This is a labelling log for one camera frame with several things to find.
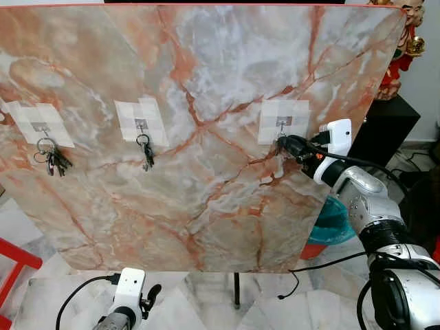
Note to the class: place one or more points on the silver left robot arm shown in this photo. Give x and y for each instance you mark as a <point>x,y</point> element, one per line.
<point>117,322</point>

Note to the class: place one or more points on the dark sofa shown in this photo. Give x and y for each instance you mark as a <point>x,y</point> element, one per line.
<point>416,206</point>

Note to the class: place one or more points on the black side cabinet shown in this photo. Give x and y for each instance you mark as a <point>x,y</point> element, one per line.
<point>385,127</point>

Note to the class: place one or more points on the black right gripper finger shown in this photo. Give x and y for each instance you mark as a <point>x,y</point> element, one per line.
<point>289,141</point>
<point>291,150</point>

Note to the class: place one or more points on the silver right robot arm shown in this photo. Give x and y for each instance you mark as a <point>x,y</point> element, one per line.
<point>378,227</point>

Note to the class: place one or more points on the steel adhesive hook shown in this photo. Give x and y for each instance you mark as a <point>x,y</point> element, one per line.
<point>282,122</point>
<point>140,124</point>
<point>40,127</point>

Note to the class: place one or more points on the small black key bunch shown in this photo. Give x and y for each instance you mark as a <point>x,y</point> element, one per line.
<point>146,155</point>

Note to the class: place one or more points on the red plastic stool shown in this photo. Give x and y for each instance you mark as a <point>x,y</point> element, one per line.
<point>17,254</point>

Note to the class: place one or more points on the teal plastic bucket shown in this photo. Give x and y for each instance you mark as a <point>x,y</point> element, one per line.
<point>333,223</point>

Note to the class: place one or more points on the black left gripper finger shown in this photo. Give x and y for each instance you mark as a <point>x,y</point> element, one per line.
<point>155,292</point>

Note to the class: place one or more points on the marble-pattern table top red edge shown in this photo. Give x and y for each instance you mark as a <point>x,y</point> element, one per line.
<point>172,192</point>

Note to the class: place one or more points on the red laughing buddha statue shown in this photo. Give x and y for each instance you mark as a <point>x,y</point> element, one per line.
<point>405,41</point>

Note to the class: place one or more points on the black metal table leg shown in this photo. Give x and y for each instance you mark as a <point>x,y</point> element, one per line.
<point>236,289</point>

